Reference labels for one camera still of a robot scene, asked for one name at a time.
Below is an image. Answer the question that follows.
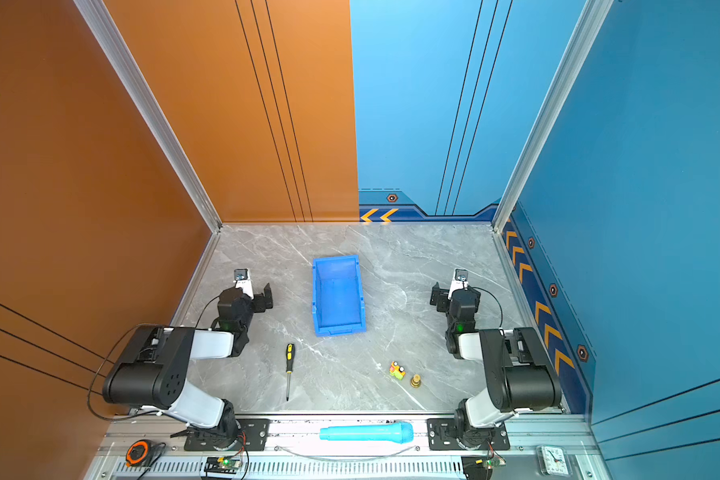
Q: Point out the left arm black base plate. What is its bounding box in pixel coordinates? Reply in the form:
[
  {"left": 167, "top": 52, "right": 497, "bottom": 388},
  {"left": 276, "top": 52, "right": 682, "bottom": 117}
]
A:
[{"left": 184, "top": 418, "right": 270, "bottom": 453}]

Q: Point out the blue plastic bin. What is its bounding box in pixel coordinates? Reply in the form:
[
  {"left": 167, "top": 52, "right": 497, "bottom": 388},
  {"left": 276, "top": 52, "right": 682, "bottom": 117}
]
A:
[{"left": 312, "top": 255, "right": 367, "bottom": 337}]

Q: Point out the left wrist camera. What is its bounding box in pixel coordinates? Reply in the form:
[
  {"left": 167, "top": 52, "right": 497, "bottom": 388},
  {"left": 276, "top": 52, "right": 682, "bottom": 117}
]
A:
[{"left": 234, "top": 268, "right": 254, "bottom": 298}]

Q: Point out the yellow black handled screwdriver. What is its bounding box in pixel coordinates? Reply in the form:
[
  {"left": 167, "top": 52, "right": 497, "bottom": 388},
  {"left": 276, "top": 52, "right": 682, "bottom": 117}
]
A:
[{"left": 285, "top": 343, "right": 295, "bottom": 401}]

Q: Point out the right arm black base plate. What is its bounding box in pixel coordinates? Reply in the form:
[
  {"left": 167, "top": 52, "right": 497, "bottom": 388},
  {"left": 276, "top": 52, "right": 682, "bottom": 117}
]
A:
[{"left": 426, "top": 418, "right": 511, "bottom": 451}]

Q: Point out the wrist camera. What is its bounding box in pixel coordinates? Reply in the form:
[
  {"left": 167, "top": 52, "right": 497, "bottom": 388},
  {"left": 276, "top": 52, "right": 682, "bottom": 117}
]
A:
[
  {"left": 448, "top": 268, "right": 468, "bottom": 298},
  {"left": 234, "top": 268, "right": 254, "bottom": 298}
]

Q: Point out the orange black tape measure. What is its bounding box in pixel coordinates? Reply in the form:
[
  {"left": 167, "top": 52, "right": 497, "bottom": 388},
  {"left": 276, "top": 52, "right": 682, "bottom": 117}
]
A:
[{"left": 125, "top": 439, "right": 154, "bottom": 467}]

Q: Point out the colourful small toy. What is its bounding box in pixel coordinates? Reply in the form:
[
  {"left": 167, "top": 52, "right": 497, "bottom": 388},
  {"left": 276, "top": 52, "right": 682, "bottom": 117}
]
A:
[{"left": 389, "top": 361, "right": 406, "bottom": 380}]

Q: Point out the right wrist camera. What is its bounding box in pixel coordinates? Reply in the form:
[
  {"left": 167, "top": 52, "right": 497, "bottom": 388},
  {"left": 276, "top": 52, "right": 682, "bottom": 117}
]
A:
[{"left": 448, "top": 268, "right": 468, "bottom": 298}]

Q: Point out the light blue plastic tube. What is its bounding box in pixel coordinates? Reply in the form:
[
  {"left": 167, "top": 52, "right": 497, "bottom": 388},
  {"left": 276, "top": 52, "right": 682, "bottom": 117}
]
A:
[{"left": 319, "top": 422, "right": 414, "bottom": 444}]

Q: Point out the aluminium front rail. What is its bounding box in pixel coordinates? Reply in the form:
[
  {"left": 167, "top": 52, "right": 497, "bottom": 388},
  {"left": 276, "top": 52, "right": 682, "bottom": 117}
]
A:
[{"left": 83, "top": 412, "right": 613, "bottom": 480}]

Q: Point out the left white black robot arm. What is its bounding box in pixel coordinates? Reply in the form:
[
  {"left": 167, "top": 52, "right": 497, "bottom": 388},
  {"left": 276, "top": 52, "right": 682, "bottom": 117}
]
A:
[{"left": 102, "top": 285, "right": 273, "bottom": 450}]

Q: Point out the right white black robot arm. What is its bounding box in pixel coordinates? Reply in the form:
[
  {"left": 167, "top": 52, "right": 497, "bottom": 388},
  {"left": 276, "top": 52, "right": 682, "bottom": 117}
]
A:
[{"left": 430, "top": 283, "right": 563, "bottom": 450}]

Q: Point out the small circuit board with wires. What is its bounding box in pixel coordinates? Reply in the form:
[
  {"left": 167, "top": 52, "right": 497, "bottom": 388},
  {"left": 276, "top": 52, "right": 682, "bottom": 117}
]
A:
[{"left": 461, "top": 456, "right": 506, "bottom": 480}]

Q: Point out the green circuit board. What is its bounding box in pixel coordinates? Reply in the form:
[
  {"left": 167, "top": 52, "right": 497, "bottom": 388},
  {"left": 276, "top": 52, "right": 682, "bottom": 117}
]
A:
[{"left": 203, "top": 456, "right": 244, "bottom": 478}]

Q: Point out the small white clock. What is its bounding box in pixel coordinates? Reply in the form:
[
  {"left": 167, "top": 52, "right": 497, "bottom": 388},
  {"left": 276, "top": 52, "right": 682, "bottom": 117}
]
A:
[{"left": 537, "top": 445, "right": 571, "bottom": 477}]

